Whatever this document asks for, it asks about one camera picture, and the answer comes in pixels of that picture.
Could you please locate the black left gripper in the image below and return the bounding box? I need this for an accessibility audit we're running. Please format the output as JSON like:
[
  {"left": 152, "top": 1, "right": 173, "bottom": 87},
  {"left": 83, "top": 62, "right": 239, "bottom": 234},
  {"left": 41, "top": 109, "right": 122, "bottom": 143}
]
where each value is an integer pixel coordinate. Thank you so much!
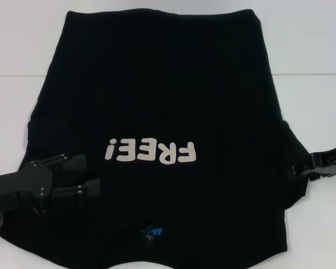
[{"left": 0, "top": 154, "right": 101, "bottom": 216}]

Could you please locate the black shirt with FREE! print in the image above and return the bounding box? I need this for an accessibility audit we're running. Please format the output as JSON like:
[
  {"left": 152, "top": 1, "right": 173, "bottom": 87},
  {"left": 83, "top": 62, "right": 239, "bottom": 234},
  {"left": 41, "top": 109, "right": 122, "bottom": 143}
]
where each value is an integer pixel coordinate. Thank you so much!
[{"left": 0, "top": 10, "right": 310, "bottom": 269}]

